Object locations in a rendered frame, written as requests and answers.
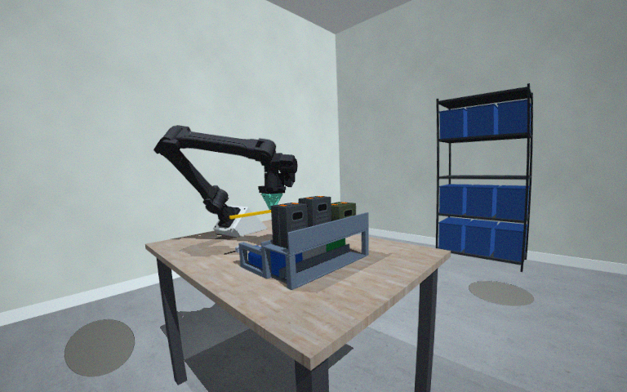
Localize grey open bin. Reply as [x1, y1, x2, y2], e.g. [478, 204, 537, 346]
[302, 245, 327, 260]

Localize olive green case with orange latches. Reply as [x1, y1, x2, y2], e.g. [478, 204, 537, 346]
[331, 202, 356, 221]

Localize green open bin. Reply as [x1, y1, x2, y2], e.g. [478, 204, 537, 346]
[326, 238, 345, 252]

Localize blue bin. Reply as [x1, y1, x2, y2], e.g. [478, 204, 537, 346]
[248, 251, 303, 277]

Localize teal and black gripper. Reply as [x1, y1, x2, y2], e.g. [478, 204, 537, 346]
[258, 172, 286, 210]

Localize dark grey case with orange latches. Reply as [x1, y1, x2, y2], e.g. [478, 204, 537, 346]
[271, 203, 308, 249]
[298, 196, 331, 227]

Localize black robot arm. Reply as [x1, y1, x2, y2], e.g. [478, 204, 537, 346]
[154, 125, 297, 228]

